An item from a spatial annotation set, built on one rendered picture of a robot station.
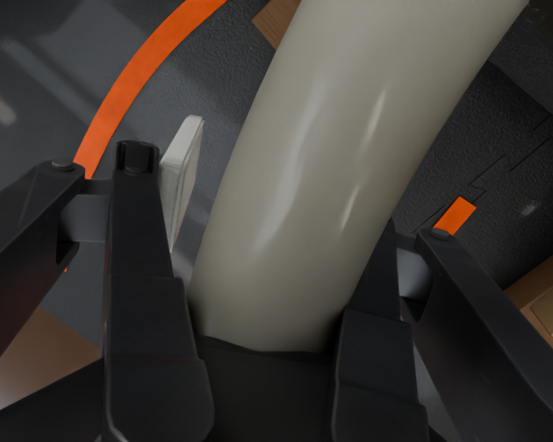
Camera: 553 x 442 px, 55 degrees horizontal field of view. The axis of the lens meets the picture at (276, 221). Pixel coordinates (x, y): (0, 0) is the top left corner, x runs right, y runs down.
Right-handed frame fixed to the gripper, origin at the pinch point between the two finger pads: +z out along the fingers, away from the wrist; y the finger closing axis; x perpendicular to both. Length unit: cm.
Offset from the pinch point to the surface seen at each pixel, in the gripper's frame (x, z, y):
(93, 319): -68, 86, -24
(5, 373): -89, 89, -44
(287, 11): 6, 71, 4
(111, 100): -17, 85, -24
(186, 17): 1, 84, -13
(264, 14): 4, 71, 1
